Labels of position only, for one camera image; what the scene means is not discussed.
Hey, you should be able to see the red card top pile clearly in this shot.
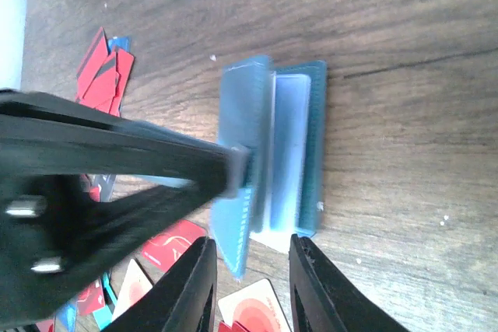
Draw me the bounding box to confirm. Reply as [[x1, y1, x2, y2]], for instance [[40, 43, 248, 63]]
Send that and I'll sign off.
[[75, 28, 135, 117]]

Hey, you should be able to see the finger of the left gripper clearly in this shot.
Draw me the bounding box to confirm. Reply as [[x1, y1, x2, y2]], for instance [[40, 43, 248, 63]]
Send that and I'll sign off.
[[1, 90, 249, 327]]

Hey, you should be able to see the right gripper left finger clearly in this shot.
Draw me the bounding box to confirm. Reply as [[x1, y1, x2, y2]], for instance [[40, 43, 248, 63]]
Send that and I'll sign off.
[[105, 236, 217, 332]]

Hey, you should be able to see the red VIP card centre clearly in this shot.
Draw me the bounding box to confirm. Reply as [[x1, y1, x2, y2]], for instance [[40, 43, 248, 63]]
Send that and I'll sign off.
[[142, 220, 207, 273]]

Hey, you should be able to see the white red circle card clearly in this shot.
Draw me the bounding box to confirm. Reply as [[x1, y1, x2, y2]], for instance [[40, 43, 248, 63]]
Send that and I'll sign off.
[[218, 278, 291, 332]]

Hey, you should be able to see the teal leather card holder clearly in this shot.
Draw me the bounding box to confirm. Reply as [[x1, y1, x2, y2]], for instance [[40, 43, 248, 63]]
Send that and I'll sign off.
[[209, 55, 328, 279]]

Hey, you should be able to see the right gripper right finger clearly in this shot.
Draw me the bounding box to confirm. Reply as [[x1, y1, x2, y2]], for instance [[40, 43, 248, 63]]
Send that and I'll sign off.
[[289, 234, 408, 332]]

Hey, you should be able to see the white red card left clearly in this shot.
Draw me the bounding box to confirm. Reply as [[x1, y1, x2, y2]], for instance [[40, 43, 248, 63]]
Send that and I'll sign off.
[[111, 259, 153, 321]]

